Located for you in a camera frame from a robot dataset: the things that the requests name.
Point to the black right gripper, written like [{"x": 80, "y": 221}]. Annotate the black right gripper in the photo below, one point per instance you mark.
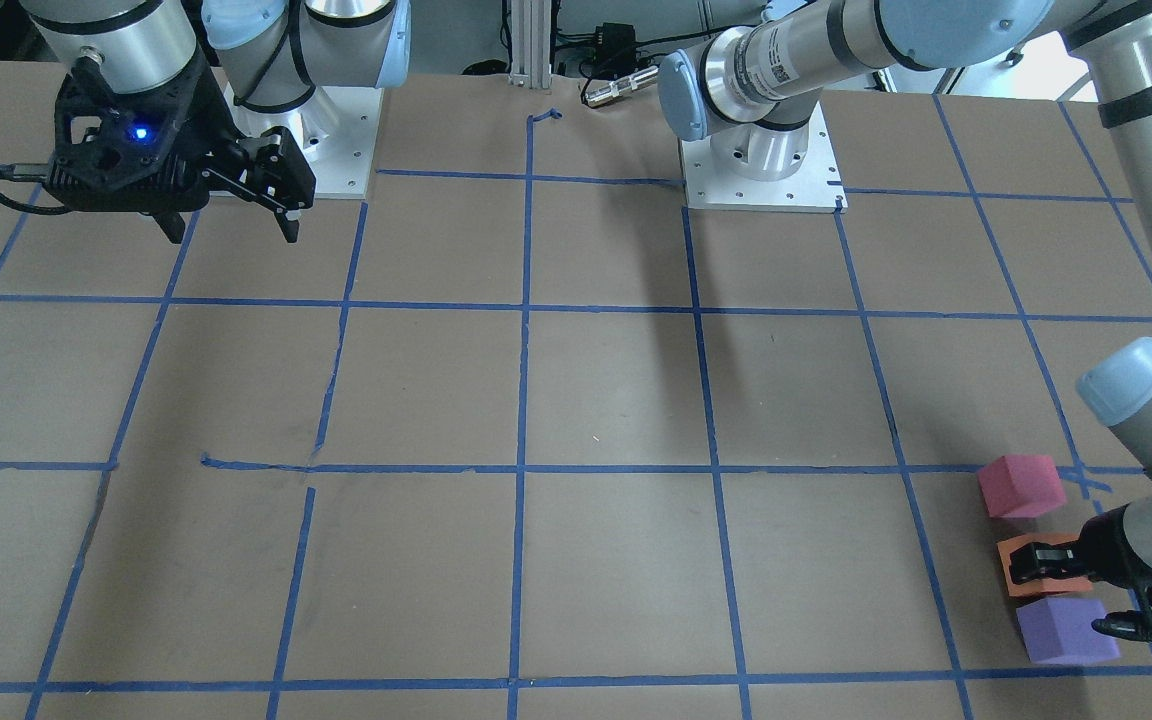
[{"x": 213, "y": 128}]

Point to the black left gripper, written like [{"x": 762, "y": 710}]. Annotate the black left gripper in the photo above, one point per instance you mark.
[{"x": 1116, "y": 553}]

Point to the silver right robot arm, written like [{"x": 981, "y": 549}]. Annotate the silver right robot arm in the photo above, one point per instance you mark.
[{"x": 274, "y": 54}]

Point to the purple foam cube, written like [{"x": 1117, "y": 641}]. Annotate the purple foam cube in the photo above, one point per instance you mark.
[{"x": 1057, "y": 630}]

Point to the pink foam cube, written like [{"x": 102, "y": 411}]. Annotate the pink foam cube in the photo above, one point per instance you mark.
[{"x": 1024, "y": 486}]

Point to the silver metal connector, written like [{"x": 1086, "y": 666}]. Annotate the silver metal connector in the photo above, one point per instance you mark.
[{"x": 619, "y": 89}]

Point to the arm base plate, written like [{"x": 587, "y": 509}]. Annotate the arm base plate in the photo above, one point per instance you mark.
[
  {"x": 752, "y": 168},
  {"x": 337, "y": 130}
]

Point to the aluminium frame post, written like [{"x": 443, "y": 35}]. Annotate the aluminium frame post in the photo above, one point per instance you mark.
[{"x": 531, "y": 43}]

